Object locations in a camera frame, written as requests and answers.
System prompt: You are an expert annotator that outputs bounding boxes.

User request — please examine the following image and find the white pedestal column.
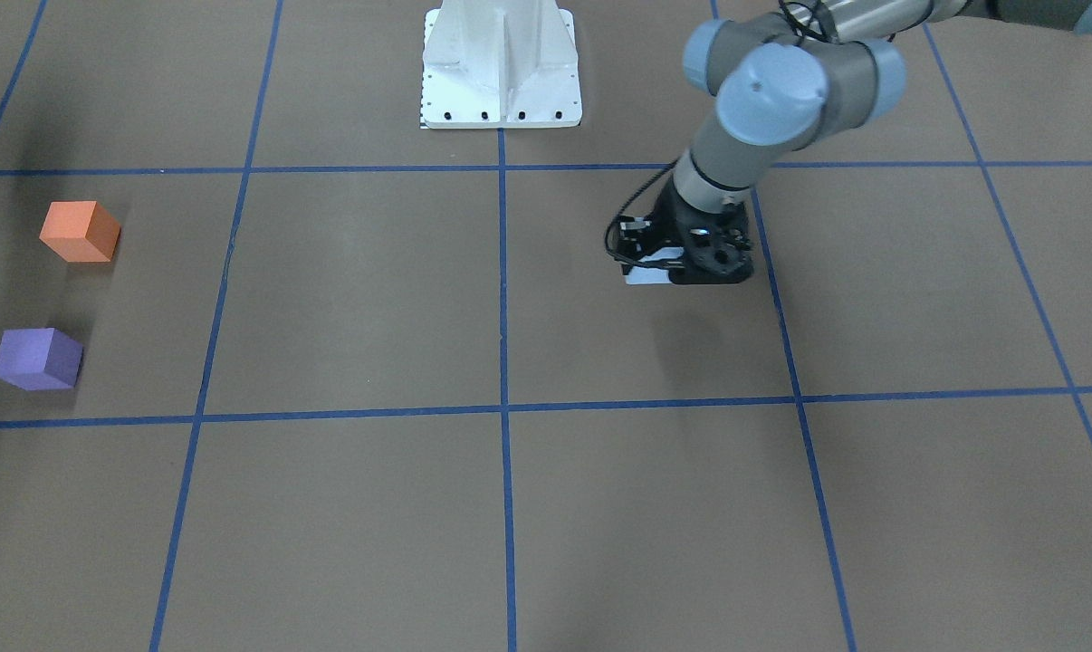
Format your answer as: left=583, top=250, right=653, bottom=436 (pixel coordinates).
left=419, top=1, right=583, bottom=129

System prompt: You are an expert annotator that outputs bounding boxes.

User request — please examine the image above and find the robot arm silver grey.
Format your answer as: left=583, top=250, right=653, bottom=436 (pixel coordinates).
left=605, top=1, right=1092, bottom=285

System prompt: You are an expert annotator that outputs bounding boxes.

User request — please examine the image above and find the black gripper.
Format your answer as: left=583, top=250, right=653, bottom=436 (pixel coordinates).
left=646, top=180, right=753, bottom=284

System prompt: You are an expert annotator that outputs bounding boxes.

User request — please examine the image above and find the light blue block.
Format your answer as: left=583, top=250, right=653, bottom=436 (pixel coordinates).
left=622, top=263, right=679, bottom=286

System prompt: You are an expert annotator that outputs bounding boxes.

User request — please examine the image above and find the purple block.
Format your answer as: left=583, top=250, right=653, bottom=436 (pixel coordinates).
left=0, top=329, right=85, bottom=391

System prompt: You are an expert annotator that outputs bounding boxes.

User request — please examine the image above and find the orange block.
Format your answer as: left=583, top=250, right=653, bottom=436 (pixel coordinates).
left=38, top=201, right=122, bottom=264

